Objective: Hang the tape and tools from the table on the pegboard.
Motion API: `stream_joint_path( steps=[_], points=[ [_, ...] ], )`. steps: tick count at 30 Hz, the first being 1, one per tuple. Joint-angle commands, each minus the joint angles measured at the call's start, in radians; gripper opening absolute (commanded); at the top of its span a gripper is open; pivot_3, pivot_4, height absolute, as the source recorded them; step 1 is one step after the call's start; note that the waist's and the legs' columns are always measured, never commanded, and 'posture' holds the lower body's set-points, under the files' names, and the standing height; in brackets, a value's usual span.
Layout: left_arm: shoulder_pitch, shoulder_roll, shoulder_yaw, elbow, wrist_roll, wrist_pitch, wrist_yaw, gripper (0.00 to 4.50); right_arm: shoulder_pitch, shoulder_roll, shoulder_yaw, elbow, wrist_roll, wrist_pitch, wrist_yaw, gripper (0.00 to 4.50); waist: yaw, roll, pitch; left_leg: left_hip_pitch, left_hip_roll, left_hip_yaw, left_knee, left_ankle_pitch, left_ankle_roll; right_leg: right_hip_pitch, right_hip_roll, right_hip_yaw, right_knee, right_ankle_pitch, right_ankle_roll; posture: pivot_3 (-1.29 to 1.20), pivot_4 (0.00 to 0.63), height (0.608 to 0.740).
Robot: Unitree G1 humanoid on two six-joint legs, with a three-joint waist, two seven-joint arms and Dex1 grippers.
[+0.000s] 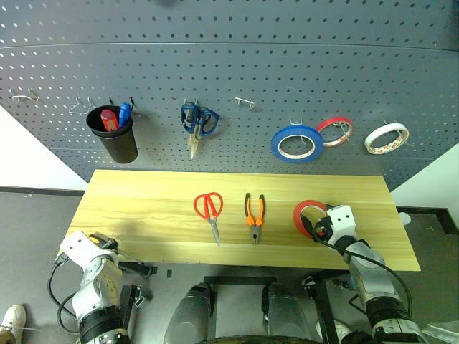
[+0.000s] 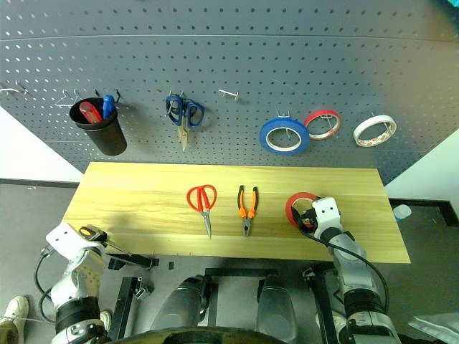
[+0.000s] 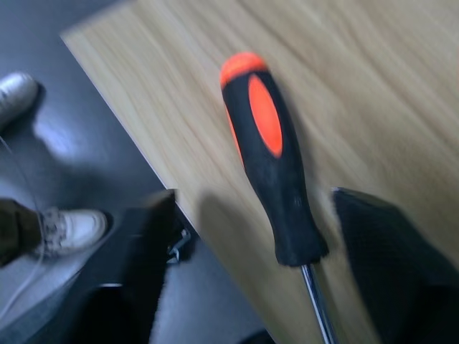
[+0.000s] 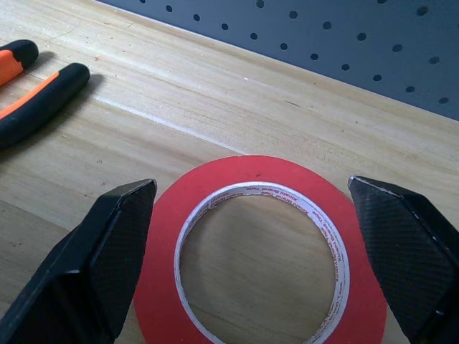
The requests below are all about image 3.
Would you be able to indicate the orange and black screwdriver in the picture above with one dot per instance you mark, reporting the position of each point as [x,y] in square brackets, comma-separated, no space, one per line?
[265,161]

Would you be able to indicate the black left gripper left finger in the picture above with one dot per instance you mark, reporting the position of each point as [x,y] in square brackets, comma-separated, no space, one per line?
[136,272]

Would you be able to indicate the dark trouser leg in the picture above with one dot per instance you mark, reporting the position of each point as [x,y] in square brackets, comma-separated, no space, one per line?
[16,225]

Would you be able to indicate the white sneaker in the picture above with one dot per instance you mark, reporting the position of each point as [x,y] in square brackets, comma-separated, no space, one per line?
[14,96]
[73,229]

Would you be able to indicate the metal table bracket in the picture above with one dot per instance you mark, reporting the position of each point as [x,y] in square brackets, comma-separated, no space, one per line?
[178,245]

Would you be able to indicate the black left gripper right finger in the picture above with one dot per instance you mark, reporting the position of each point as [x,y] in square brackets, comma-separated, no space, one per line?
[391,265]

